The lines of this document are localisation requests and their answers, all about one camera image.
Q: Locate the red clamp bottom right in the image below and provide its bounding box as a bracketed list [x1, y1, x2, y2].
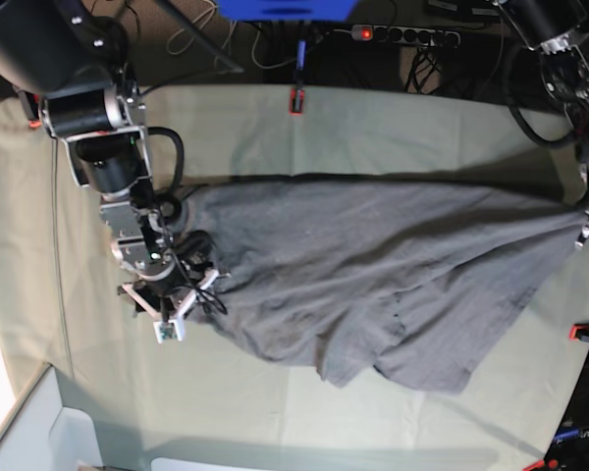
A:
[523, 459, 561, 471]

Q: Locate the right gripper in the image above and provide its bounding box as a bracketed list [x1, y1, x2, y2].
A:
[99, 188, 216, 294]

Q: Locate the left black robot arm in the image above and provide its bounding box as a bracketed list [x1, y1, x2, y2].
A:
[493, 0, 589, 204]

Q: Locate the grey looped cable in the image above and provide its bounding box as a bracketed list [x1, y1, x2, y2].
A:
[165, 0, 300, 76]

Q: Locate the white storage bin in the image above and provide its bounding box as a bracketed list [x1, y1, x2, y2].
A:
[0, 363, 104, 470]

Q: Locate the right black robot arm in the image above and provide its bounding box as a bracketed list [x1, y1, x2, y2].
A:
[0, 1, 211, 296]

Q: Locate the grey t-shirt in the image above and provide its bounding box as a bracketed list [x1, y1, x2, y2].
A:
[187, 179, 586, 393]

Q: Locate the red black clamp centre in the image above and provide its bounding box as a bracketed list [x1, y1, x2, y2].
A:
[289, 39, 306, 115]

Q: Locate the blue plastic mount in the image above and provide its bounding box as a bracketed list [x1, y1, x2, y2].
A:
[216, 0, 357, 22]

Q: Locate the red black clamp far left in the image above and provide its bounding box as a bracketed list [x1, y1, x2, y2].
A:
[13, 85, 44, 129]

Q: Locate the black power strip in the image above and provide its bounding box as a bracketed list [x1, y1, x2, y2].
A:
[348, 25, 461, 48]

